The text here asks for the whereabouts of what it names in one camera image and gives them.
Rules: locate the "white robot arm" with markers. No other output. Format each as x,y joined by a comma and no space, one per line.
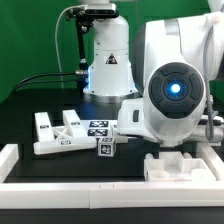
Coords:
173,63

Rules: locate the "white front barrier rail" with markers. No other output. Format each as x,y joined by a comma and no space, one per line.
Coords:
110,195

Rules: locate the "white chair back frame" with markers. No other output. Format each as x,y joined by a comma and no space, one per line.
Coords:
71,136

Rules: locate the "white seat block with pegs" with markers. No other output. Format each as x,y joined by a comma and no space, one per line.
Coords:
175,166

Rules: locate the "white tagged cube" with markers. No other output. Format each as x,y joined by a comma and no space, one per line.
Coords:
106,146

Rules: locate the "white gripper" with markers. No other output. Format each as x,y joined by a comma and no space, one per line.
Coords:
135,118

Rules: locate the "black camera on stand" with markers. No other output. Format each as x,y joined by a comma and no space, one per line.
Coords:
96,11

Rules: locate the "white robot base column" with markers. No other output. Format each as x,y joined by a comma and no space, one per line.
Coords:
110,76

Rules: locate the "white left barrier rail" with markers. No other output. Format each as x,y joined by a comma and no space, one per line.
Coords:
9,156

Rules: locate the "white right barrier rail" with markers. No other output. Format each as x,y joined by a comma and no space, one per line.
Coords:
211,158

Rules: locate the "white chair seat plate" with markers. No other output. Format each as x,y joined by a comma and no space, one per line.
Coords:
103,128

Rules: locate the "white barrier rail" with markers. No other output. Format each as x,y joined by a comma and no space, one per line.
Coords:
9,156
110,195
211,158

